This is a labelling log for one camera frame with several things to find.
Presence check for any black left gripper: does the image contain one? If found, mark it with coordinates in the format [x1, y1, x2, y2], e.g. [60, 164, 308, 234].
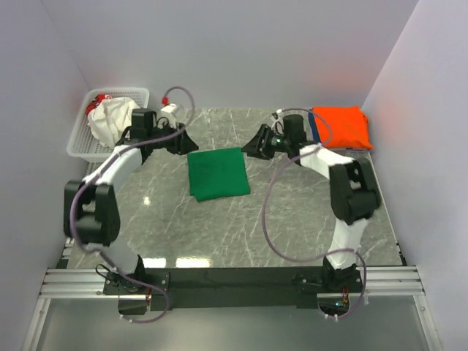
[149, 119, 200, 156]

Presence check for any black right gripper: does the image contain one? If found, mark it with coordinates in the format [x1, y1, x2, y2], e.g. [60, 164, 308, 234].
[241, 124, 292, 162]

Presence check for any green t shirt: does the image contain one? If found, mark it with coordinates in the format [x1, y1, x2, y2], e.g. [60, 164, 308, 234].
[187, 148, 251, 202]

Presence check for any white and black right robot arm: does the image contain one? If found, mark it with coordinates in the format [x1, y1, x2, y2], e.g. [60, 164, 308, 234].
[241, 109, 381, 292]

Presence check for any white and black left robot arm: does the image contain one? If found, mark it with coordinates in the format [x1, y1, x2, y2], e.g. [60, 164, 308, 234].
[64, 103, 198, 294]

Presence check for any folded blue t shirt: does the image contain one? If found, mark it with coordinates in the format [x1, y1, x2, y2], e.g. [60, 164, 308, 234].
[308, 110, 321, 143]

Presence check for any white crumpled t shirt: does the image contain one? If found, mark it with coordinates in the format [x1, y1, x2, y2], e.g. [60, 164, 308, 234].
[86, 97, 140, 148]

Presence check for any folded orange t shirt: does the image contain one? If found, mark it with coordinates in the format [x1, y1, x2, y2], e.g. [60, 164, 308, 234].
[311, 106, 373, 150]

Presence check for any red garment in basket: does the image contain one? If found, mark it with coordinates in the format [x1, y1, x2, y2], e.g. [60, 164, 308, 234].
[85, 94, 112, 116]

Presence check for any white plastic laundry basket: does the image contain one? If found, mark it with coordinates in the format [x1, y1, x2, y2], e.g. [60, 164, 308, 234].
[67, 87, 150, 163]

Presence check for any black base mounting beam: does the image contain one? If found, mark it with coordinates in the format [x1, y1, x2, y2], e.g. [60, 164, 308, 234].
[103, 265, 366, 315]

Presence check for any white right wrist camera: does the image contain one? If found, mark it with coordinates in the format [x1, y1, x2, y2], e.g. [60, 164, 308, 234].
[271, 109, 284, 135]

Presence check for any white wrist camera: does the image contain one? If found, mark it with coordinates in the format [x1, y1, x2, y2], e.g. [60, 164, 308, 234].
[271, 109, 284, 135]
[158, 97, 184, 128]

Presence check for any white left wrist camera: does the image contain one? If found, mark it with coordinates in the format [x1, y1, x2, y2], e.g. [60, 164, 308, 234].
[158, 97, 184, 128]

